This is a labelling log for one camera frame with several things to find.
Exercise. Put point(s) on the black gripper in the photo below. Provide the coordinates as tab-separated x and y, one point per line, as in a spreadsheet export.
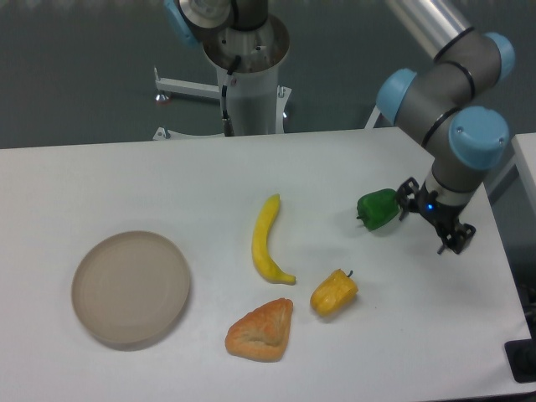
440	207

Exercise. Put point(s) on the green bell pepper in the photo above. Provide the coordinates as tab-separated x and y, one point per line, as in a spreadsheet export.
378	208

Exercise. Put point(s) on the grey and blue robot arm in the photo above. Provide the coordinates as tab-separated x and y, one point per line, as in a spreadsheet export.
434	109

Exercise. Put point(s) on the yellow bell pepper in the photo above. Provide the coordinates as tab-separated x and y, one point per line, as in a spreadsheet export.
335	292

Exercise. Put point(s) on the white side table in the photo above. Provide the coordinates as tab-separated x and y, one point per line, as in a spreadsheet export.
520	165

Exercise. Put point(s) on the black device at table edge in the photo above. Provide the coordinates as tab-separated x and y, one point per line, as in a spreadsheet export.
521	359

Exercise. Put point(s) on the yellow banana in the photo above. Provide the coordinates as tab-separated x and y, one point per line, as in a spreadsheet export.
262	260

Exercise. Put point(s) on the golden triangular pastry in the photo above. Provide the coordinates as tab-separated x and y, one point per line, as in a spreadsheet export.
263	334

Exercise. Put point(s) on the beige round plate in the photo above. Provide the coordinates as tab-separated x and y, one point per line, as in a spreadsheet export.
129	291

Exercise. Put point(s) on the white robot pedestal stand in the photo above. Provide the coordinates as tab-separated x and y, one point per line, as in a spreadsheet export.
250	97

